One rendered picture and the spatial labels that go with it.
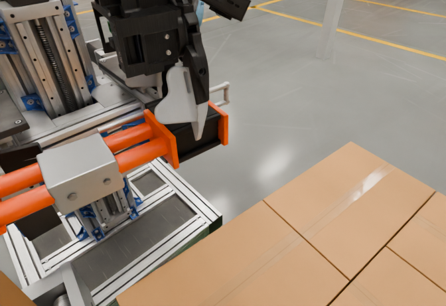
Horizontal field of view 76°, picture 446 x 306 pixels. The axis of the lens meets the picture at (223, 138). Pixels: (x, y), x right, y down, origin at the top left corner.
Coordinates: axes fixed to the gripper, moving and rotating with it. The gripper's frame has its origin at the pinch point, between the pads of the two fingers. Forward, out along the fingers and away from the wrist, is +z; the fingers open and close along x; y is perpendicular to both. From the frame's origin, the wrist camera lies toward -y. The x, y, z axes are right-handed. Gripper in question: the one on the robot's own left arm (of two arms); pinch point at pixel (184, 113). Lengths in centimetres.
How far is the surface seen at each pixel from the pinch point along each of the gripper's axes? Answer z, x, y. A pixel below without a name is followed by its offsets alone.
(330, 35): 95, -169, -275
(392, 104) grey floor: 122, -65, -247
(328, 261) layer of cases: 69, 11, -42
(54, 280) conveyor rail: 64, -30, 32
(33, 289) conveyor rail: 64, -31, 37
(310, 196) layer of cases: 68, -11, -57
